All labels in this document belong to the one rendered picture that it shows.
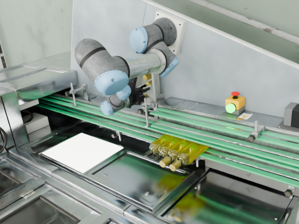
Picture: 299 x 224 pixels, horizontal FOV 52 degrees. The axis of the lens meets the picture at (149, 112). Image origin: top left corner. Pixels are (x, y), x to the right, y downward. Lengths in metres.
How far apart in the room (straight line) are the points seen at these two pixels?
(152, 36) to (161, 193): 0.73
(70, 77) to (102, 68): 1.25
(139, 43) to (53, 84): 0.95
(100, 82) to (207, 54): 0.67
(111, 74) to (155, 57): 0.34
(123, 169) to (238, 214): 0.62
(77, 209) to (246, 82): 0.99
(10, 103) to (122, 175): 0.90
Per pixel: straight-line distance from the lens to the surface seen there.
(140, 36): 1.45
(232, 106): 1.47
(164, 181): 1.52
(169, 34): 1.57
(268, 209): 1.44
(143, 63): 1.26
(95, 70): 1.09
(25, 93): 2.14
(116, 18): 1.91
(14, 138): 2.18
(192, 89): 1.67
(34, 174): 1.86
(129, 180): 1.55
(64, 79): 2.29
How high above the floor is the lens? 2.08
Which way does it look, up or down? 44 degrees down
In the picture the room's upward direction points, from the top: 119 degrees counter-clockwise
